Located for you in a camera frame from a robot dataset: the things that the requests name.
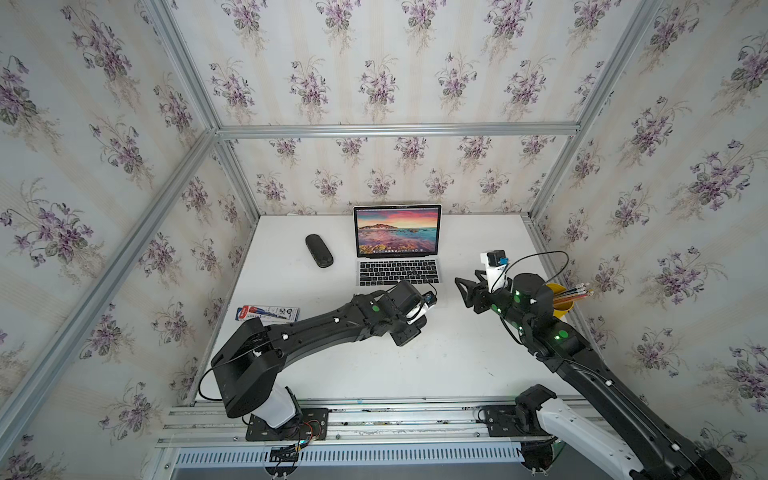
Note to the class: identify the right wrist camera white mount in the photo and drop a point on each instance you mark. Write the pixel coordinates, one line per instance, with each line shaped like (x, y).
(496, 264)

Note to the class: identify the black woven glasses case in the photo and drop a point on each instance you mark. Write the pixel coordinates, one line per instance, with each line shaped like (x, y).
(319, 251)

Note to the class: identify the silver laptop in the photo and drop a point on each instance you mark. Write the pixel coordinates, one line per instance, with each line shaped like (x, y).
(397, 242)

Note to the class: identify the blue white small box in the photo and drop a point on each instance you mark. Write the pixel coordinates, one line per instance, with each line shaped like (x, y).
(267, 314)

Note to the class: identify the yellow pencil cup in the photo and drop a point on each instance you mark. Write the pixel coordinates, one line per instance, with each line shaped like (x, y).
(561, 308)

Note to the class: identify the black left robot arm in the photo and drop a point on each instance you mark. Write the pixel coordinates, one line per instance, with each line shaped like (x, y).
(245, 368)

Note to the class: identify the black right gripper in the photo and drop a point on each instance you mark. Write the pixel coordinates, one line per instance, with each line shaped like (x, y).
(478, 292)

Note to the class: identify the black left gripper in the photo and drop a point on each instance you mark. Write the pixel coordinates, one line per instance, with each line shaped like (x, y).
(414, 329)

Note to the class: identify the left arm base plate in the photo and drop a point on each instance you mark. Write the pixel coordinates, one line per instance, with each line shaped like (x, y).
(309, 424)

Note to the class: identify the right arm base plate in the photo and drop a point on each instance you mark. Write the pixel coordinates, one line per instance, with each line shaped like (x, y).
(511, 421)

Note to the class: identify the pencils in cup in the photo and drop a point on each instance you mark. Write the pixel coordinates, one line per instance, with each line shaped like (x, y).
(579, 291)

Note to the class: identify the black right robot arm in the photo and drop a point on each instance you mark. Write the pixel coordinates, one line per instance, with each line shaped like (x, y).
(641, 446)

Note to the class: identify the aluminium mounting rail frame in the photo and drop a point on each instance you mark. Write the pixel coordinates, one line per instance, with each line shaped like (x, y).
(361, 433)

